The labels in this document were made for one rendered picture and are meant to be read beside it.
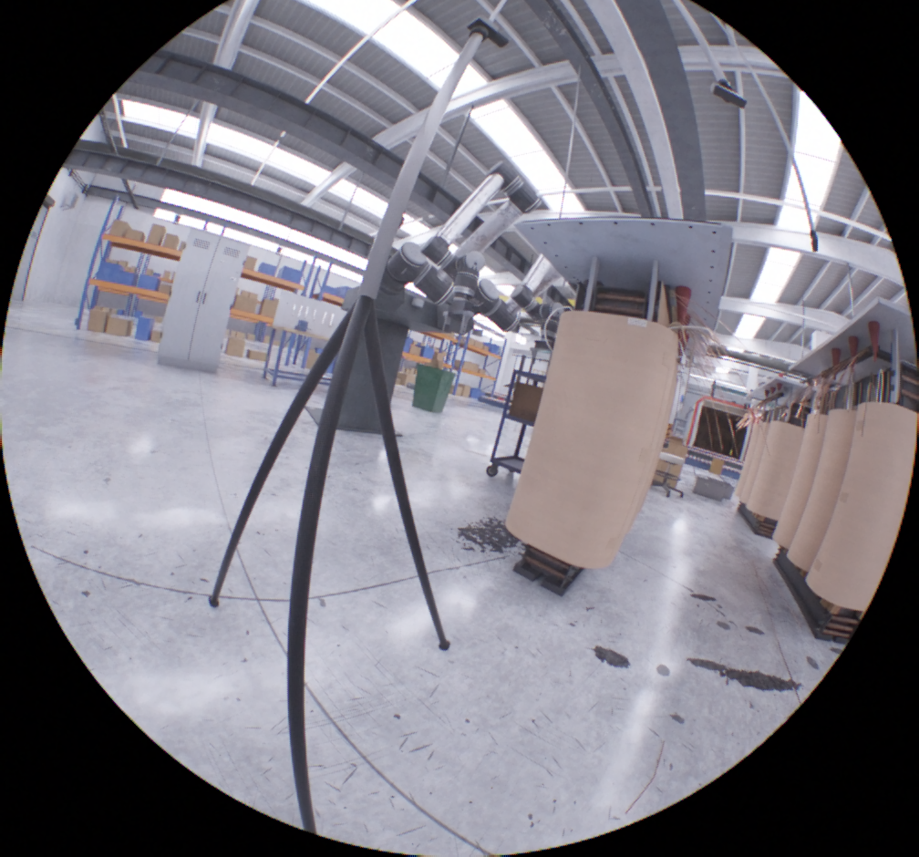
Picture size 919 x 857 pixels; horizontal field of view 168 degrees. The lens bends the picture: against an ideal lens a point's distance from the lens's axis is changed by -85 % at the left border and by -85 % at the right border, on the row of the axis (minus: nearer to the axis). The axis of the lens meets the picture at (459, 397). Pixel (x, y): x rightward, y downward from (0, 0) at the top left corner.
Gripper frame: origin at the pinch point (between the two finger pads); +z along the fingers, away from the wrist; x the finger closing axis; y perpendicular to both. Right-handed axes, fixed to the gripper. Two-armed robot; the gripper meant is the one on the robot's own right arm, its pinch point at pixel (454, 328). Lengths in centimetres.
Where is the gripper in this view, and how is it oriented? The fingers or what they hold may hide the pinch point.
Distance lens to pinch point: 146.9
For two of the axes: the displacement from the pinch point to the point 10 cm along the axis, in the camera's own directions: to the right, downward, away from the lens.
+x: 6.1, 2.0, -7.7
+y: -7.6, -1.5, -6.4
